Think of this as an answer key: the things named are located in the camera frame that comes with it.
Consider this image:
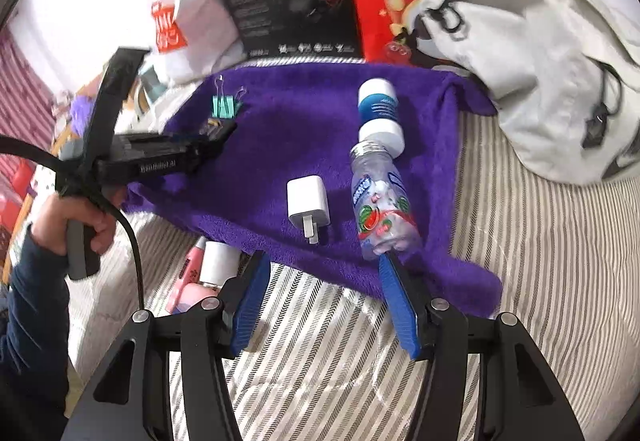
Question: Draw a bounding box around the pink blue round case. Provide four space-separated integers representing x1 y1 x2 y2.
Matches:
169 283 219 314

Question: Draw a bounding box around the green binder clip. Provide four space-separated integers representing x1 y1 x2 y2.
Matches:
212 75 247 119

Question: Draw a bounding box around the pink white pen device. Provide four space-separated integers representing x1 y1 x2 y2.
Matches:
165 236 207 314

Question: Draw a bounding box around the white charger plug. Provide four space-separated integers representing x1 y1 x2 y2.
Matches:
286 175 331 245

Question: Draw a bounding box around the clear candy bottle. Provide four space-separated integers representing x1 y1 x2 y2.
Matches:
349 141 421 260

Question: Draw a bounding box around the white blue tube container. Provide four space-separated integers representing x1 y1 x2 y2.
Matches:
358 78 405 158

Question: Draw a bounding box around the dark blue sleeve forearm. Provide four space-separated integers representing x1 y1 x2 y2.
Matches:
1 234 70 440

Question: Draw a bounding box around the person left hand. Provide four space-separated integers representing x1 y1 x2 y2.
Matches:
30 193 117 256

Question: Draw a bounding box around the white Miniso plastic bag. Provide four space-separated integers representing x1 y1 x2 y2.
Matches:
150 0 245 86

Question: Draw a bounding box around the purple towel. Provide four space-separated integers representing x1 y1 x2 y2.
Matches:
125 63 502 317

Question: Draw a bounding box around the striped bed sheet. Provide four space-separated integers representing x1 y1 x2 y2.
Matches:
67 55 640 441

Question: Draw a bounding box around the grey Nike backpack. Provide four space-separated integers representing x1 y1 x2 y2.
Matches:
420 0 639 185

